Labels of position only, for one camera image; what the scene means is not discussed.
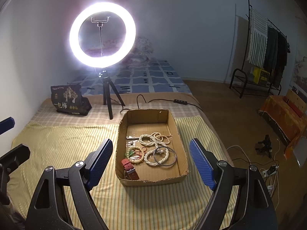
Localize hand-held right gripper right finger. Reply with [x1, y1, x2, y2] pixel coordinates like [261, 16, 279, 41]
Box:
[189, 138, 279, 230]

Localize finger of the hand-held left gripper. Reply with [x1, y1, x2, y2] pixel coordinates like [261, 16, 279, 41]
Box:
[0, 144, 31, 170]
[0, 117, 15, 135]

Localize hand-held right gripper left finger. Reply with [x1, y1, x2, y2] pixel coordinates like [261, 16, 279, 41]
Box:
[25, 138, 114, 230]

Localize thin black bangle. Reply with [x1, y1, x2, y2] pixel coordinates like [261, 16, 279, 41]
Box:
[153, 147, 178, 166]

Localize red string bracelet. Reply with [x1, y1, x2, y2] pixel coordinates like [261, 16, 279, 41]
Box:
[127, 148, 145, 160]

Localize beige bead bracelet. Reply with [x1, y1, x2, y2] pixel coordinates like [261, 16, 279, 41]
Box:
[126, 145, 147, 164]

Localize cardboard box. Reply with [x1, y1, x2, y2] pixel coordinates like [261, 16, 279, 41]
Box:
[115, 109, 189, 187]

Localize small silver jewelry piece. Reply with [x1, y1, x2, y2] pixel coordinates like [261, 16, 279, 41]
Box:
[126, 135, 140, 146]

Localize yellow striped blanket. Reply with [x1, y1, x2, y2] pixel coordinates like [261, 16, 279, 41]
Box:
[7, 115, 240, 230]

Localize beige plaid sheet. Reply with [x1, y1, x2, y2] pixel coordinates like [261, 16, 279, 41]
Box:
[31, 92, 204, 130]

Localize black tool on floor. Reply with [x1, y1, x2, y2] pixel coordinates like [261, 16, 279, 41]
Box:
[255, 135, 272, 154]

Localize black printed bag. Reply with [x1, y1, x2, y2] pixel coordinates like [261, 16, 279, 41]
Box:
[50, 84, 93, 117]

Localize white power strip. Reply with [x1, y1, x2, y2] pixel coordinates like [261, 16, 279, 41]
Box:
[260, 164, 280, 176]

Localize black tripod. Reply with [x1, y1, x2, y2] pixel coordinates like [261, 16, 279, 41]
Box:
[98, 70, 125, 120]

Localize orange covered bench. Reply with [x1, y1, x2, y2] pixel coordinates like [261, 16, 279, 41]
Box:
[258, 95, 307, 160]

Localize black metal clothes rack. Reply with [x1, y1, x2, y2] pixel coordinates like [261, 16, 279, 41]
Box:
[229, 0, 292, 99]

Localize blue patterned blanket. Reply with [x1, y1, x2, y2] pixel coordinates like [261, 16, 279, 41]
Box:
[68, 57, 192, 94]

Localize wooden board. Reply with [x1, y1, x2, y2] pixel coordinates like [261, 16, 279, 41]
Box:
[285, 89, 307, 118]

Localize patterned pillow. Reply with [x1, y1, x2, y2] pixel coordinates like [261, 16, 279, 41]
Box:
[121, 36, 154, 64]

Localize black garment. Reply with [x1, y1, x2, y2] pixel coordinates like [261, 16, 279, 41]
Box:
[273, 32, 289, 89]

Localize dark green garment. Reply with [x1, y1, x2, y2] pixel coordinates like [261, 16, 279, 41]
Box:
[263, 26, 279, 72]

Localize phone holder clamp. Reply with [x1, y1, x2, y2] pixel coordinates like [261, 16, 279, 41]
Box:
[91, 16, 111, 28]

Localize striped towel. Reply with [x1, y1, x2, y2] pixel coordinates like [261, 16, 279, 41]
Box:
[247, 7, 268, 65]

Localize red leather watch strap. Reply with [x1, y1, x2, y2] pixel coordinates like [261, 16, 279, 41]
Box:
[121, 158, 140, 180]

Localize white floor cables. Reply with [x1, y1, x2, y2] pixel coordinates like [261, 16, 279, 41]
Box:
[227, 139, 281, 209]

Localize white bead bracelet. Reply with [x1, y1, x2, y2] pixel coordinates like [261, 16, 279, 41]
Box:
[139, 132, 171, 147]
[144, 149, 168, 166]

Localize black cable with switch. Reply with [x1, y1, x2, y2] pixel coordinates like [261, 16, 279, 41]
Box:
[120, 94, 204, 113]

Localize white ring light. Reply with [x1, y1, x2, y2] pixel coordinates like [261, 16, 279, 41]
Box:
[69, 2, 137, 68]

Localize wall poster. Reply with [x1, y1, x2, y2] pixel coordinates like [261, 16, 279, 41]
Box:
[289, 50, 307, 94]

